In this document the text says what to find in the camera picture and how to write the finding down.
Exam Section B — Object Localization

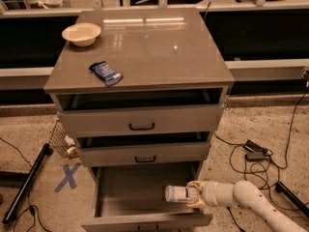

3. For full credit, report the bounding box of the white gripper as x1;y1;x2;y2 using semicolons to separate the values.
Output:
186;181;219;209

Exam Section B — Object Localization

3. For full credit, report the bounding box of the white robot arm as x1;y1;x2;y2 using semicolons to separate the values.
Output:
186;181;308;232

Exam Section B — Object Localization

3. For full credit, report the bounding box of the grey middle drawer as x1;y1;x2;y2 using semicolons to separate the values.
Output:
77;142;210;167

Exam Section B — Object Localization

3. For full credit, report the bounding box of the grey drawer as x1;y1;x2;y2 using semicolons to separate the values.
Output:
77;142;210;167
82;162;212;232
58;105;223;137

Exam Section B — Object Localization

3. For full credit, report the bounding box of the grey bottom drawer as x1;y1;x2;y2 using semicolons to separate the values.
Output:
82;162;212;232

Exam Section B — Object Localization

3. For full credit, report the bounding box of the grey drawer cabinet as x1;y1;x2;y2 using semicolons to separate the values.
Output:
43;7;236;232

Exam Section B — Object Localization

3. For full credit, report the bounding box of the grey top drawer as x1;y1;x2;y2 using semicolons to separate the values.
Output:
58;105;223;137

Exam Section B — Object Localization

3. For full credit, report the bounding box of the black power adapter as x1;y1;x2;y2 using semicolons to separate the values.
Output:
243;140;267;161

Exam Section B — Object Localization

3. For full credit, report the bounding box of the black right floor bar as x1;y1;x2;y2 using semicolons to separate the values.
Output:
275;182;309;218

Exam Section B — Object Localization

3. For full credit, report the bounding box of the black floor bar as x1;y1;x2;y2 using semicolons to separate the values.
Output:
275;182;309;218
2;143;53;225

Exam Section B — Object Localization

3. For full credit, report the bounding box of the blue tape cross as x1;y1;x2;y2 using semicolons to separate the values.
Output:
54;162;81;193

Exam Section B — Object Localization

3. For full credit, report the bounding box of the blue snack packet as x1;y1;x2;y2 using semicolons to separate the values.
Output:
89;61;124;87

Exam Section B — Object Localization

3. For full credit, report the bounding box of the black left floor bar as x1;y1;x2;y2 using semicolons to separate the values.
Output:
2;143;53;225

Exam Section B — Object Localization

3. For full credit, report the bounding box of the white paper bowl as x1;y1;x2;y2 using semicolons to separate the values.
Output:
62;22;101;47

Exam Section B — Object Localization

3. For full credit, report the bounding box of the black floor cable right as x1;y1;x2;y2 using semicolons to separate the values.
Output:
212;80;309;232

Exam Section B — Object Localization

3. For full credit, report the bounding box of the black floor cable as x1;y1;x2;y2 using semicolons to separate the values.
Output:
212;80;309;232
0;136;52;232

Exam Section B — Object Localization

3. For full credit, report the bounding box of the wire mesh basket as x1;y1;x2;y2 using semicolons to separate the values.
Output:
49;120;77;159

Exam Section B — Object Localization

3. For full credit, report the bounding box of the black floor cable left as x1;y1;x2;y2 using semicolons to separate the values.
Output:
0;136;52;232

